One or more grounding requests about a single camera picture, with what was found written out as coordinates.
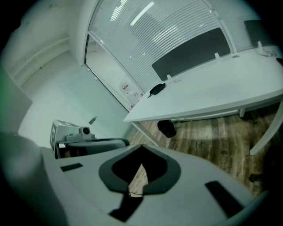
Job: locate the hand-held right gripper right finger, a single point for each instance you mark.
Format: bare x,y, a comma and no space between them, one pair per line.
188,198

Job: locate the white partition bracket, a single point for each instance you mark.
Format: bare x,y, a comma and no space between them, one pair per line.
217,55
259,44
169,77

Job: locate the white desk leg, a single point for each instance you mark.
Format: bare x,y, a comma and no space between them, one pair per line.
143,132
242,113
265,136

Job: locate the dark-framed eyeglasses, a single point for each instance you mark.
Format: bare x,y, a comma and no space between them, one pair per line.
268,53

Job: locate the thin wire eyeglasses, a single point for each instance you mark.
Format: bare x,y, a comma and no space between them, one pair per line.
175,81

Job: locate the frosted glass door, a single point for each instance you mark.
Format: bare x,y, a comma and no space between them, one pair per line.
66,99

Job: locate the long dark desk partition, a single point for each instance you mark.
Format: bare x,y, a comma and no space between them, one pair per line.
192,55

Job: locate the short dark desk partition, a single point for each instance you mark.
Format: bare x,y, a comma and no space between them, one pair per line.
256,33

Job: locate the black glasses case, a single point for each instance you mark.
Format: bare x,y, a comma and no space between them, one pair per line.
157,88

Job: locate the large dispenser water bottle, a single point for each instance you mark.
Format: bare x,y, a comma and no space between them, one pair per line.
125,87

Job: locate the black waste bin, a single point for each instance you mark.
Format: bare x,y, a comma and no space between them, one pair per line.
167,129

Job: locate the white water dispenser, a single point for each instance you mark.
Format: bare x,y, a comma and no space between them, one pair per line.
131,97

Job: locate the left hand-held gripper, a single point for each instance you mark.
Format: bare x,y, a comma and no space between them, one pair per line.
59,130

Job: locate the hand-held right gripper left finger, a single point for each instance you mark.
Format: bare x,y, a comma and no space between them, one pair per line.
84,176

